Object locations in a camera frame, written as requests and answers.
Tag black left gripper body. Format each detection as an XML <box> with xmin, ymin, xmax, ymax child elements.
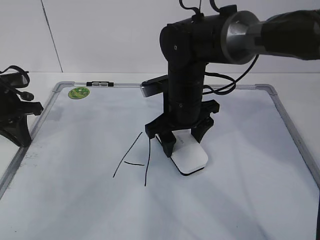
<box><xmin>0</xmin><ymin>87</ymin><xmax>44</xmax><ymax>147</ymax></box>

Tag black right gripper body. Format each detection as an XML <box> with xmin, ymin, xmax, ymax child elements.
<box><xmin>145</xmin><ymin>94</ymin><xmax>220</xmax><ymax>138</ymax></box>

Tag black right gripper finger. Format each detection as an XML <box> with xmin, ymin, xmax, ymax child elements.
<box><xmin>191</xmin><ymin>123</ymin><xmax>214</xmax><ymax>143</ymax></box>
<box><xmin>158</xmin><ymin>131</ymin><xmax>177</xmax><ymax>158</ymax></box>

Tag white board eraser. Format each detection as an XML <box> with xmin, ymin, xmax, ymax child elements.
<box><xmin>164</xmin><ymin>129</ymin><xmax>209</xmax><ymax>176</ymax></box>

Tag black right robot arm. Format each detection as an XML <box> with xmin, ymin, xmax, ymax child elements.
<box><xmin>140</xmin><ymin>5</ymin><xmax>320</xmax><ymax>157</ymax></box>

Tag round green magnet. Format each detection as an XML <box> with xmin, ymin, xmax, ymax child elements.
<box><xmin>68</xmin><ymin>87</ymin><xmax>90</xmax><ymax>100</ymax></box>

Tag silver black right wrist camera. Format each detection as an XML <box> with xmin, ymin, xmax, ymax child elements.
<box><xmin>140</xmin><ymin>75</ymin><xmax>169</xmax><ymax>98</ymax></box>

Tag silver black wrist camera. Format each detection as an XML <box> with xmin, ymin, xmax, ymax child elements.
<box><xmin>140</xmin><ymin>75</ymin><xmax>169</xmax><ymax>98</ymax></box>
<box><xmin>0</xmin><ymin>65</ymin><xmax>30</xmax><ymax>89</ymax></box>

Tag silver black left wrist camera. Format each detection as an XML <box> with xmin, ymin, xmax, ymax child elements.
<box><xmin>0</xmin><ymin>65</ymin><xmax>30</xmax><ymax>89</ymax></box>

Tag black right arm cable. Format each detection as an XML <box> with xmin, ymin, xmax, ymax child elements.
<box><xmin>203</xmin><ymin>53</ymin><xmax>260</xmax><ymax>96</ymax></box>

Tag white board with aluminium frame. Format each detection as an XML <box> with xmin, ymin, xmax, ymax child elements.
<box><xmin>0</xmin><ymin>82</ymin><xmax>320</xmax><ymax>240</ymax></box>

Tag black and clear frame clip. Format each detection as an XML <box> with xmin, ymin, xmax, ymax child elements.
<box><xmin>86</xmin><ymin>81</ymin><xmax>114</xmax><ymax>87</ymax></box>

